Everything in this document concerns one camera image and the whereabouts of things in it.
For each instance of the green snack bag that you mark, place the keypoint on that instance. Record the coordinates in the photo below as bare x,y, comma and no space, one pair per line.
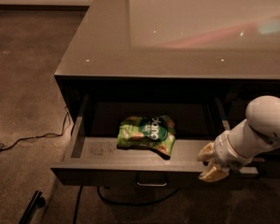
156,133

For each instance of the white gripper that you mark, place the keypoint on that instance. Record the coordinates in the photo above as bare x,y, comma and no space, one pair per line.
221,151

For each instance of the black metal bar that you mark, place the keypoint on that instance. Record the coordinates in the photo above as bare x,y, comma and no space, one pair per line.
37,202

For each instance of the grey drawer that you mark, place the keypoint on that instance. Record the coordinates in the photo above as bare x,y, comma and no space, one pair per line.
93,157

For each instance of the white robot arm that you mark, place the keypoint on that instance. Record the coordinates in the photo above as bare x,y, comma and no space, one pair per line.
258,133

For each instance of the grey cabinet counter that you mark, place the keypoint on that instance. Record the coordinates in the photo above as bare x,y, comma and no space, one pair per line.
176,52

